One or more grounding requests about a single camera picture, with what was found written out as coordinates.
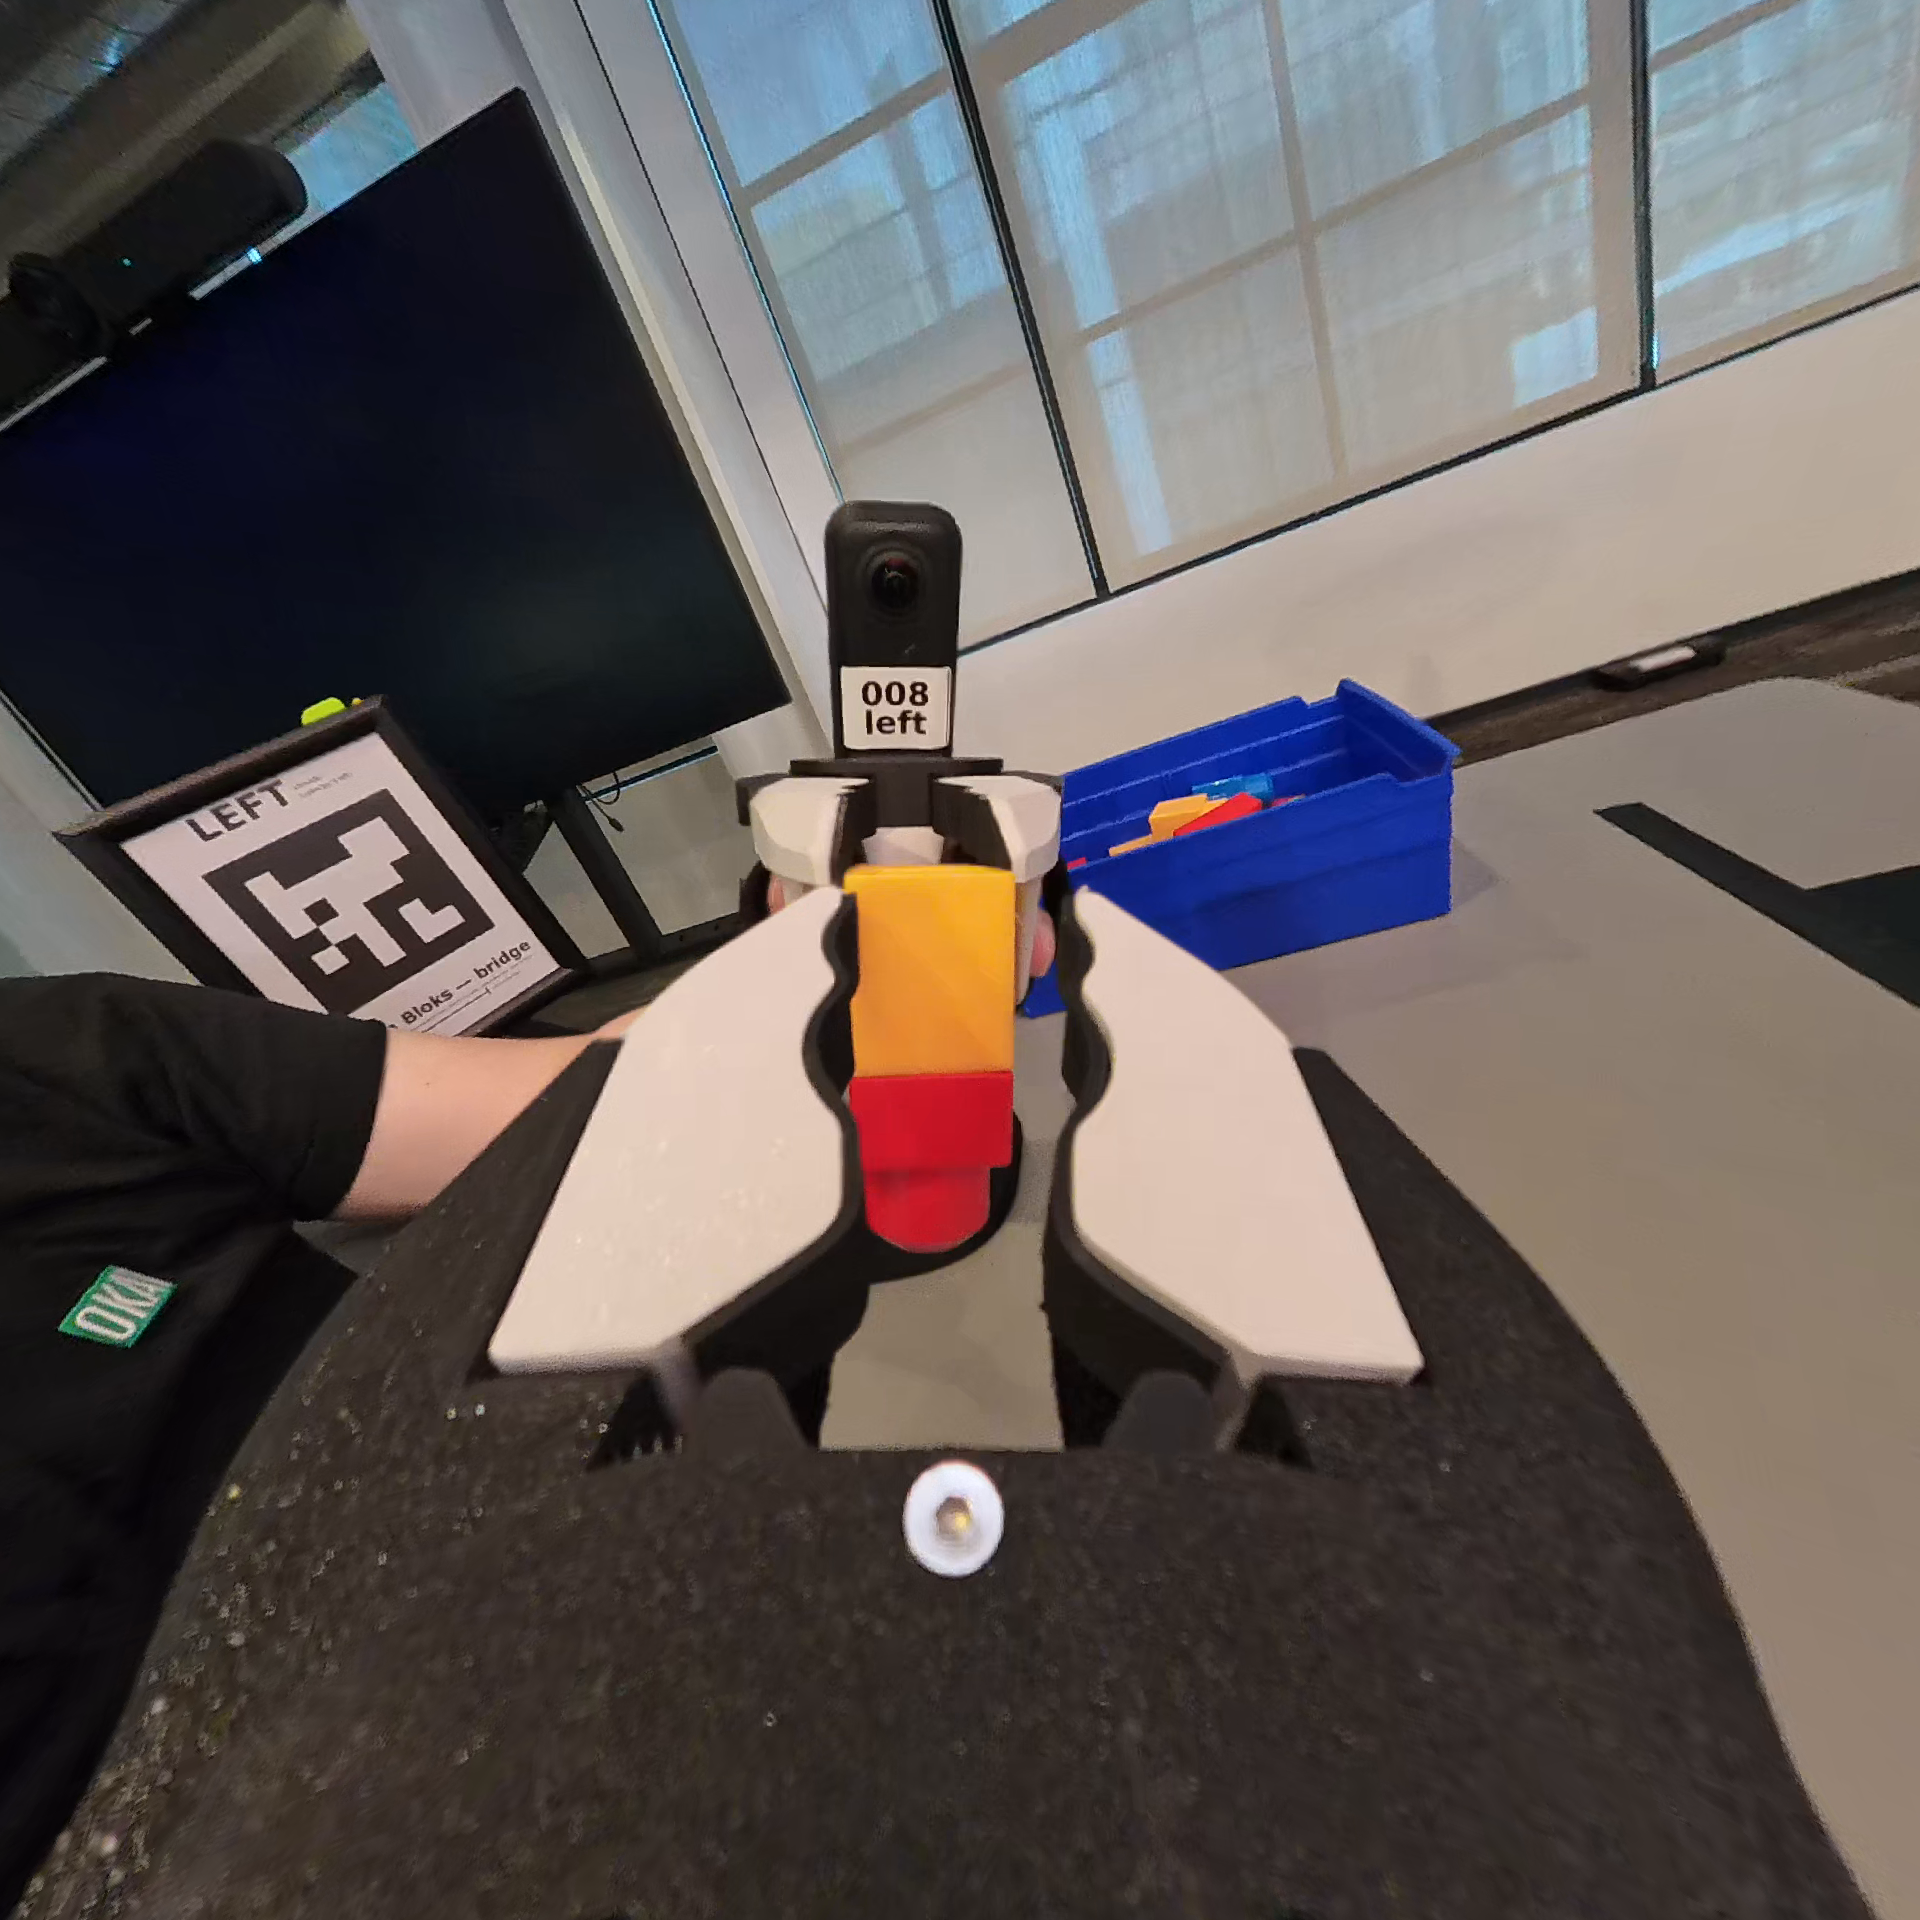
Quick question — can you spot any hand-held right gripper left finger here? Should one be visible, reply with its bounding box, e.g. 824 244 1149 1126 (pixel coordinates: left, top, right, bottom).
487 883 868 1433

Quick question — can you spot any blue plastic bin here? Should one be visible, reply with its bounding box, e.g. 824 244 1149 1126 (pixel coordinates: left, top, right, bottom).
1019 679 1461 1021

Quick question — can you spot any framed marker sign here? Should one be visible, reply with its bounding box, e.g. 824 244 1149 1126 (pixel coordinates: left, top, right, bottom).
55 693 589 1041

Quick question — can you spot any black device on floor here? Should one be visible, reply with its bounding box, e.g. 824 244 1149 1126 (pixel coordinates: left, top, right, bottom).
1590 634 1727 693

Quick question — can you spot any yellow one-stud toy block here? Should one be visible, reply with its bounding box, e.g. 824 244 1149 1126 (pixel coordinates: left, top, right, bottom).
844 862 1016 1085

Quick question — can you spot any grey desk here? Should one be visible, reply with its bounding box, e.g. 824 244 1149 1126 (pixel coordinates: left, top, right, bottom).
299 675 1920 1920

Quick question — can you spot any person's black shirt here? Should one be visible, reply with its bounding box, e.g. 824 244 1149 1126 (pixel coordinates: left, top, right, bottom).
0 972 394 1907

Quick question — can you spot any large gridded window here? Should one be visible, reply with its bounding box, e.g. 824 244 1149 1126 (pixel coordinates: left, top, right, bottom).
652 0 1920 639

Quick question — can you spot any person's left forearm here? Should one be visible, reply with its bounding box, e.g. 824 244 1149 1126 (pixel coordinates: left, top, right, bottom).
336 1002 648 1225

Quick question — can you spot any large black tv screen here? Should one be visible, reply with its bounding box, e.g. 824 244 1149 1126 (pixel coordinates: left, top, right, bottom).
0 84 792 811

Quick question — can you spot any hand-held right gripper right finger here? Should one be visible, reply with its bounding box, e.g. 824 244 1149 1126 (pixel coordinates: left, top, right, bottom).
1044 885 1426 1445

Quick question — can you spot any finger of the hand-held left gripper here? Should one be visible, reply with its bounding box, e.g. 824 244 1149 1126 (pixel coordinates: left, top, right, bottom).
747 779 863 887
936 773 1066 887

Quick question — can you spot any black video bar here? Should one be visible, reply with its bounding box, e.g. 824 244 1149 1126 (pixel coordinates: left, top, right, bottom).
0 139 312 367

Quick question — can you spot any red two-stud toy block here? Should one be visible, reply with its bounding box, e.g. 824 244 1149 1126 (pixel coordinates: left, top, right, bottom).
844 1069 1019 1255

